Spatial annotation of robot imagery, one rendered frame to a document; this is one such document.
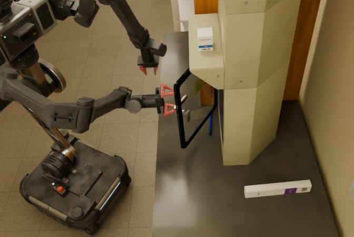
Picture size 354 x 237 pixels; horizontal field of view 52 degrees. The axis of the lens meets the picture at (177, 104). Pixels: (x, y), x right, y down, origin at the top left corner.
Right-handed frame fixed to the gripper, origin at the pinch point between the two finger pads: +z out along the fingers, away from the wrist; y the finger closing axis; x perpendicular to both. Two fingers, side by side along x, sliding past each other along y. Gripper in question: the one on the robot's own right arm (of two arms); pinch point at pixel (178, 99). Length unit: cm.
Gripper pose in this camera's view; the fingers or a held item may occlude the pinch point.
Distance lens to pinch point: 153.1
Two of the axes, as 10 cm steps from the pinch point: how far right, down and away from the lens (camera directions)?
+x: 0.1, -7.3, 6.8
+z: 10.0, -0.5, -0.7
